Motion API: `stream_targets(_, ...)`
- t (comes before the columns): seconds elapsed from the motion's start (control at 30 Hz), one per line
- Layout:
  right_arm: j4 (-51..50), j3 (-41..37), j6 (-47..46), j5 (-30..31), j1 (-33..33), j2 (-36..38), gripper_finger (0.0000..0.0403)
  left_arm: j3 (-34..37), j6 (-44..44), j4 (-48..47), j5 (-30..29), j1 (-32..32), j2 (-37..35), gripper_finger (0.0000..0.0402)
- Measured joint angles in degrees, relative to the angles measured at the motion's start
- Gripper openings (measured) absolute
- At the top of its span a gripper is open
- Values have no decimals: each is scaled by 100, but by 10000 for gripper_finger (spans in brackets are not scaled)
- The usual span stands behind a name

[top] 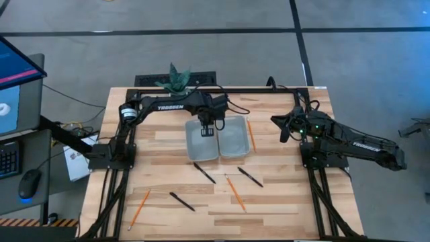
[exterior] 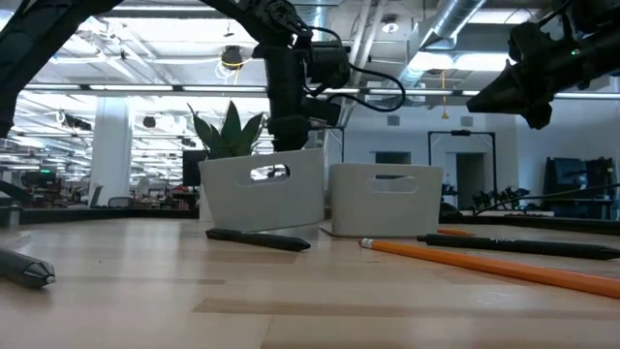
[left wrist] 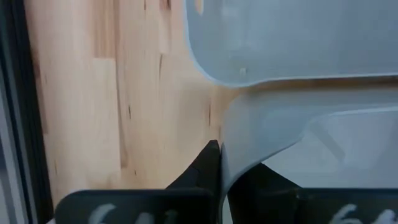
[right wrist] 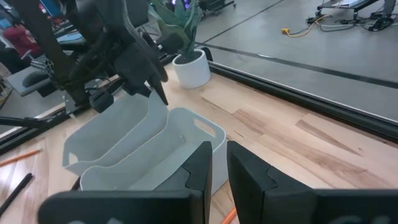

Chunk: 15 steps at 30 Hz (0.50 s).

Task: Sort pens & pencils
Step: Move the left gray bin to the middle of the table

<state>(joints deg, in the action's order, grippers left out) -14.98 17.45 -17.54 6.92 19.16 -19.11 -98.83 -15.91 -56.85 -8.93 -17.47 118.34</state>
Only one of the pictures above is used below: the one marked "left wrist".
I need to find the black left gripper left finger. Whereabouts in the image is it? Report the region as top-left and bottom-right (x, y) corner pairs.
(54, 139), (222, 224)

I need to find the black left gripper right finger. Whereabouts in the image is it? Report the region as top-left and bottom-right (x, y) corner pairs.
(226, 162), (398, 224)

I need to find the grey plastic bin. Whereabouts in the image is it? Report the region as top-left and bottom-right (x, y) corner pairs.
(184, 0), (398, 88)
(219, 88), (398, 224)

